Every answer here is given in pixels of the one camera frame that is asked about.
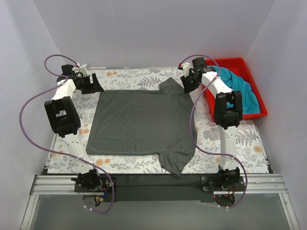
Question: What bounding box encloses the dark grey t shirt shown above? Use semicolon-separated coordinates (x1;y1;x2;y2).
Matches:
86;78;197;177

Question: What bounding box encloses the red plastic bin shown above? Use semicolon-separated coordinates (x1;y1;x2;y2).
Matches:
203;57;268;123

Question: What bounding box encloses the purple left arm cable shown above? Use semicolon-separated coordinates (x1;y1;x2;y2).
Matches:
19;54;116;214

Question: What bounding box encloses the teal t shirt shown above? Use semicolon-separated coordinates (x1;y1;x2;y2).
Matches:
213;67;260;115

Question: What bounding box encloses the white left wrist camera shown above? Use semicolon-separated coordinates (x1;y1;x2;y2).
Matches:
77;63;89;77

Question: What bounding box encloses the aluminium frame rail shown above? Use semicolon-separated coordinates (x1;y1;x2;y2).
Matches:
21;173;299;230

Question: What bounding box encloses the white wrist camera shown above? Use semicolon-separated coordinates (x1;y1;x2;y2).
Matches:
77;63;89;77
181;62;192;77

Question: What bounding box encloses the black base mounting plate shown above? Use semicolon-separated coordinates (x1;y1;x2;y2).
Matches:
71;170;247;207

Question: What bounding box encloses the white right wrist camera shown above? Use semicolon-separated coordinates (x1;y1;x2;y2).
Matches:
181;62;192;77

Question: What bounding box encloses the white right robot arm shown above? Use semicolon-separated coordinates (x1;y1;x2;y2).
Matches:
178;57;243;192

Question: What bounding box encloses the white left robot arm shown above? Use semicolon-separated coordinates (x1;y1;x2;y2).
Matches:
44;63;104;192

